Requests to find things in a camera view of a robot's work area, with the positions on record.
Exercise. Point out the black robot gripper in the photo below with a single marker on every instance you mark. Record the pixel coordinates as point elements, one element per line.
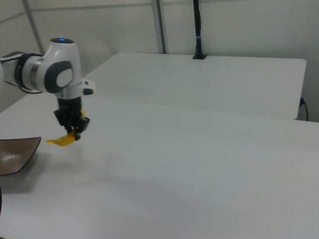
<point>71,113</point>

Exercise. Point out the yellow banana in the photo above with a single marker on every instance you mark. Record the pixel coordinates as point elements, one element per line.
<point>63,141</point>

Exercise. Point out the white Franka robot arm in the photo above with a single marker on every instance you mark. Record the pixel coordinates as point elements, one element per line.
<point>49,72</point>

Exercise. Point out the square brown ceramic plate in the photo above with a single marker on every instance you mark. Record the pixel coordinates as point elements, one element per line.
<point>16,155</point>

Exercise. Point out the grey partition wall post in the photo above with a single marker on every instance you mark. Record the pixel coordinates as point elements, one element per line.
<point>158,26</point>

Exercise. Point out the black camera stand white band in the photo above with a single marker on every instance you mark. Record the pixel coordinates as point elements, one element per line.
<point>198,30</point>

